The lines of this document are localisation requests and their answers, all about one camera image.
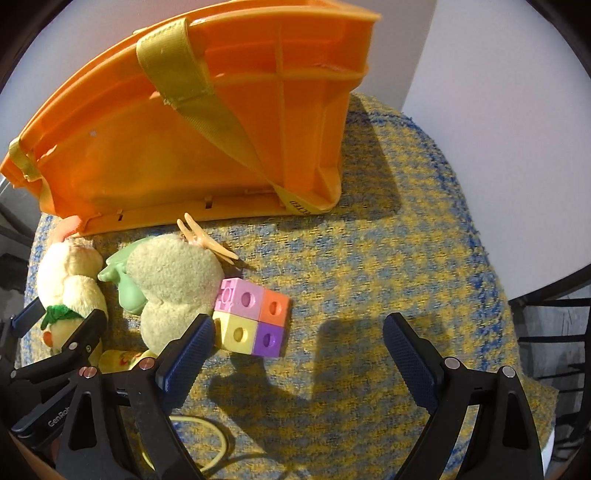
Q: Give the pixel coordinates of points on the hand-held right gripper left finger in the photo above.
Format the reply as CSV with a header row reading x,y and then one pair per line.
x,y
184,362

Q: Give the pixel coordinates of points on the black metal chair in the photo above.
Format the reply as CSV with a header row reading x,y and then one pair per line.
x,y
545,305

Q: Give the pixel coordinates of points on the orange plastic crate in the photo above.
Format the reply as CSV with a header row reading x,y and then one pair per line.
x,y
138,152

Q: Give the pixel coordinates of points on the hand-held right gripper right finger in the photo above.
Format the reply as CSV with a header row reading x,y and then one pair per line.
x,y
411,364

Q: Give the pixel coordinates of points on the cream yellow duck plush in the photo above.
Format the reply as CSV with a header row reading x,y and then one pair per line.
x,y
69,288

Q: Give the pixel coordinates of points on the yellow printed soft toy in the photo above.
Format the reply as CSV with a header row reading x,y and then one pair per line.
x,y
122,360

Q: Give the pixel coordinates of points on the green plastic toy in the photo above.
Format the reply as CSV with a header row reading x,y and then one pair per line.
x,y
124,288

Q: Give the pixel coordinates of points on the pastel multicolour cube block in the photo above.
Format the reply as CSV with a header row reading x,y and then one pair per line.
x,y
251,318

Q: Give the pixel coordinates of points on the yellow blue checked blanket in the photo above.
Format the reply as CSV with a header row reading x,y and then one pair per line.
x,y
369,258

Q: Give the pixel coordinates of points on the pale green plush toy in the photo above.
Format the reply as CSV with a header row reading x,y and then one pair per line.
x,y
171,281

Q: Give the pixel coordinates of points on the peach plastic hair clip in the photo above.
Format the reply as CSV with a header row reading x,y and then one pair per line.
x,y
203,241

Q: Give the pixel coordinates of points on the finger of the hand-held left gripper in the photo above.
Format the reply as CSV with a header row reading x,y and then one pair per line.
x,y
25,317
85,332

